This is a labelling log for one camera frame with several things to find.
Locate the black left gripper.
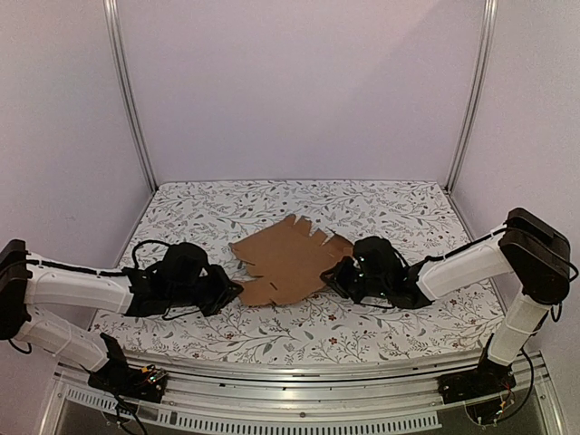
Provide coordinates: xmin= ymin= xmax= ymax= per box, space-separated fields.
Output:
xmin=169 ymin=265 xmax=243 ymax=318

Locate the brown cardboard paper box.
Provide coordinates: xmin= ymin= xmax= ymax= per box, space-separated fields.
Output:
xmin=230 ymin=215 xmax=353 ymax=306

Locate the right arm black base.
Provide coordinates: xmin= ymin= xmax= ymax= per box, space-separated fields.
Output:
xmin=437 ymin=350 xmax=516 ymax=404

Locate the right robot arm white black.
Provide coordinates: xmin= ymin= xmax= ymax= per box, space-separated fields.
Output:
xmin=320 ymin=208 xmax=579 ymax=395

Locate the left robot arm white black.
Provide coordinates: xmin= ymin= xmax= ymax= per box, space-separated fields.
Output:
xmin=1 ymin=239 xmax=243 ymax=393

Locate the floral patterned table mat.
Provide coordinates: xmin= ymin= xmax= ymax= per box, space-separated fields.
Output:
xmin=91 ymin=180 xmax=503 ymax=365

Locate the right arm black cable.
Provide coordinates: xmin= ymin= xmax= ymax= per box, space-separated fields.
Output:
xmin=393 ymin=221 xmax=513 ymax=273

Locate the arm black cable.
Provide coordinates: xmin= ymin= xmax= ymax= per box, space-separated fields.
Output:
xmin=26 ymin=239 xmax=191 ymax=277
xmin=393 ymin=221 xmax=513 ymax=273

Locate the aluminium front rail frame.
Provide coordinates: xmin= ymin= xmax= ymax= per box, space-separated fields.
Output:
xmin=39 ymin=351 xmax=567 ymax=434

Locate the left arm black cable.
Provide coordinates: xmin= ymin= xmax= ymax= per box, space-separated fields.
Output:
xmin=26 ymin=239 xmax=191 ymax=277

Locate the left aluminium frame post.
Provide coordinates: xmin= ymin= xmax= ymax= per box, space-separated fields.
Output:
xmin=102 ymin=0 xmax=159 ymax=194

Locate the aluminium frame post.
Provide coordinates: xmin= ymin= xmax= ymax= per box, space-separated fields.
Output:
xmin=444 ymin=0 xmax=498 ymax=196
xmin=102 ymin=0 xmax=159 ymax=194

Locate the right aluminium frame post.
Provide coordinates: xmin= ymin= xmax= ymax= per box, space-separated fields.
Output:
xmin=444 ymin=0 xmax=498 ymax=196

